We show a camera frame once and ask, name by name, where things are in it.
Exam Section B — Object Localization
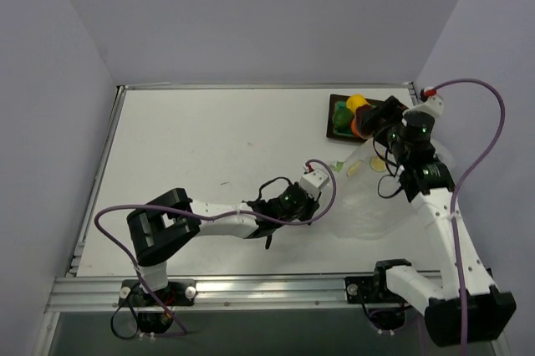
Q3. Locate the yellow fake pear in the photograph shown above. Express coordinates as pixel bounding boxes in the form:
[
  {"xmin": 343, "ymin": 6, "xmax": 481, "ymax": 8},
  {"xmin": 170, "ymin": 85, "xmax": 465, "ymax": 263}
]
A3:
[{"xmin": 345, "ymin": 94, "xmax": 369, "ymax": 113}]

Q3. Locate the green fake lime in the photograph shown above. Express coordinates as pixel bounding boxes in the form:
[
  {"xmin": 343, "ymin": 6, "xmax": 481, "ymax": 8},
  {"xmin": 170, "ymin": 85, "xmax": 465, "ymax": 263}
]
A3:
[{"xmin": 331, "ymin": 107, "xmax": 354, "ymax": 130}]

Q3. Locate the clear plastic bag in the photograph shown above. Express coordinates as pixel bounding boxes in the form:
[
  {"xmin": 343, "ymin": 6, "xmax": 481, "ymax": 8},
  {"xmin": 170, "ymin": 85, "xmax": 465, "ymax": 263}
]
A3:
[{"xmin": 329, "ymin": 136, "xmax": 456, "ymax": 242}]

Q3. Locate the orange fake persimmon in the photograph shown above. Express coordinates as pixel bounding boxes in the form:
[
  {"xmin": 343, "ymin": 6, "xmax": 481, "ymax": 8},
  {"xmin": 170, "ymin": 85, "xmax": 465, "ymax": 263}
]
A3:
[{"xmin": 350, "ymin": 119, "xmax": 360, "ymax": 137}]

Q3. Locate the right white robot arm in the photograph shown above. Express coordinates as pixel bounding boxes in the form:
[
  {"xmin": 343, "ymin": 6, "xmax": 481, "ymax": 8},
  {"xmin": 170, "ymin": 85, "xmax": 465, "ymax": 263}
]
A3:
[{"xmin": 354, "ymin": 96, "xmax": 517, "ymax": 347}]

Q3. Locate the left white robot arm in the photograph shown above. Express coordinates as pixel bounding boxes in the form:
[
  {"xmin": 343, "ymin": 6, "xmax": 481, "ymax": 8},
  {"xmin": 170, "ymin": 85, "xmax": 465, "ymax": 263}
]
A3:
[{"xmin": 127, "ymin": 181, "xmax": 322, "ymax": 305}]

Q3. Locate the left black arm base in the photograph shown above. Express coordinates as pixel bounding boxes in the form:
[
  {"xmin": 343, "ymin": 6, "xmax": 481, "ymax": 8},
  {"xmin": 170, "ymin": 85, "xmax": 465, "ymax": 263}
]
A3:
[{"xmin": 110, "ymin": 280, "xmax": 197, "ymax": 340}]

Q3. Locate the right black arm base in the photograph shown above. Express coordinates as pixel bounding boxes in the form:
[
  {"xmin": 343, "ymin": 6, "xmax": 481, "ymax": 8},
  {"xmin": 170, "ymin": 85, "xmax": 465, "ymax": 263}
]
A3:
[{"xmin": 344, "ymin": 276, "xmax": 410, "ymax": 336}]

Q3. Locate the square black teal plate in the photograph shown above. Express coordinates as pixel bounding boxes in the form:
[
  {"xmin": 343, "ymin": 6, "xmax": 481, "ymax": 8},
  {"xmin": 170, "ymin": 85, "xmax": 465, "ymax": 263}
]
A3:
[{"xmin": 326, "ymin": 94, "xmax": 383, "ymax": 143}]

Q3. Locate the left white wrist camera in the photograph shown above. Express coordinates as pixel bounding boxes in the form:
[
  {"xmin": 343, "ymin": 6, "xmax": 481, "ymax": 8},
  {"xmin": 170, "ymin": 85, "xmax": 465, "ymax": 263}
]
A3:
[{"xmin": 298, "ymin": 170, "xmax": 330, "ymax": 198}]

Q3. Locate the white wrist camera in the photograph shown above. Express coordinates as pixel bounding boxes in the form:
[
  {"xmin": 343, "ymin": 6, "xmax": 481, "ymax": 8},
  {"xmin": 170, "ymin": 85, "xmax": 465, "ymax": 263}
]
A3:
[
  {"xmin": 406, "ymin": 88, "xmax": 445, "ymax": 119},
  {"xmin": 298, "ymin": 170, "xmax": 330, "ymax": 198}
]

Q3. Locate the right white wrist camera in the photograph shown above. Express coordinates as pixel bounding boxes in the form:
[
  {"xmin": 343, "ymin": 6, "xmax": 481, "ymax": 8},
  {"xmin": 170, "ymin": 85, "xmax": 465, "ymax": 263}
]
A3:
[{"xmin": 406, "ymin": 88, "xmax": 445, "ymax": 119}]

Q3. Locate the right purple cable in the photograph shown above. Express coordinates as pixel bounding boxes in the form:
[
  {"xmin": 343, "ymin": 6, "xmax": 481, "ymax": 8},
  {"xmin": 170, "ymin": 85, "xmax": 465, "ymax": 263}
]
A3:
[{"xmin": 417, "ymin": 78, "xmax": 507, "ymax": 356}]

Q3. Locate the purple cable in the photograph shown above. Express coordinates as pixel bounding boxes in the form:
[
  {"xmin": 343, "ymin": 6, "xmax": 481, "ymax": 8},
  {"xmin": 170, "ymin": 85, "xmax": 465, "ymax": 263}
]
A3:
[
  {"xmin": 94, "ymin": 159, "xmax": 338, "ymax": 337},
  {"xmin": 417, "ymin": 78, "xmax": 507, "ymax": 356}
]

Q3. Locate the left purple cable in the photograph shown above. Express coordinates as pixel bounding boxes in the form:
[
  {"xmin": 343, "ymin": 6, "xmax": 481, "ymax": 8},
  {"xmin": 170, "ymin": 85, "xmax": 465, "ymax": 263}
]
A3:
[{"xmin": 94, "ymin": 159, "xmax": 338, "ymax": 337}]

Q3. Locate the aluminium front rail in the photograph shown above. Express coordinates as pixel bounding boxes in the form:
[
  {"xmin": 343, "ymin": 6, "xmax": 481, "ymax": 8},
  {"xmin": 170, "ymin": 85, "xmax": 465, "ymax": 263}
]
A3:
[{"xmin": 45, "ymin": 272, "xmax": 372, "ymax": 313}]

